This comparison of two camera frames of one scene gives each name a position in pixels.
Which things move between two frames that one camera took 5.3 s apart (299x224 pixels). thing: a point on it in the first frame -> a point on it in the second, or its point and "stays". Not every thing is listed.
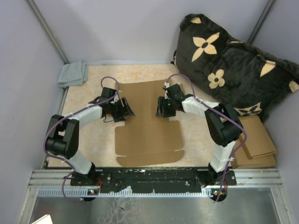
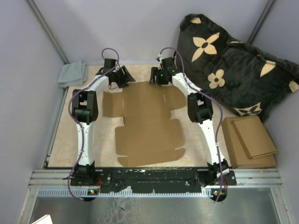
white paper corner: (46, 219) stays
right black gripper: (161, 108) -> (155, 72)
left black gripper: (124, 111) -> (125, 78)
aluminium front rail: (49, 183) stays
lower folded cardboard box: (240, 160) stays
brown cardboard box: (145, 139) stays
